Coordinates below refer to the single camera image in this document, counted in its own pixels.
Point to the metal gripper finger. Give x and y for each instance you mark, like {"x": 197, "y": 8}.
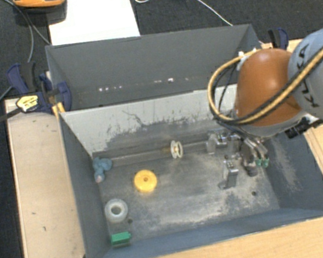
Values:
{"x": 213, "y": 142}
{"x": 231, "y": 175}

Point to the small white and yellow spool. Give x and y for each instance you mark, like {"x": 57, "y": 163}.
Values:
{"x": 176, "y": 148}

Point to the grey metal bin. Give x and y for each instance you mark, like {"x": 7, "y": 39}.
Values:
{"x": 174, "y": 184}

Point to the blue toy animal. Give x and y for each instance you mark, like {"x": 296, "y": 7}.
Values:
{"x": 101, "y": 166}

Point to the green block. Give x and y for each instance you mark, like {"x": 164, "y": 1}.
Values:
{"x": 120, "y": 238}

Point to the pale wood board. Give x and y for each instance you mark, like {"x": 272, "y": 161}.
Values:
{"x": 44, "y": 190}

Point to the black cylinder on white bracket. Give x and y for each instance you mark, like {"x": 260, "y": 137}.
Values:
{"x": 298, "y": 129}

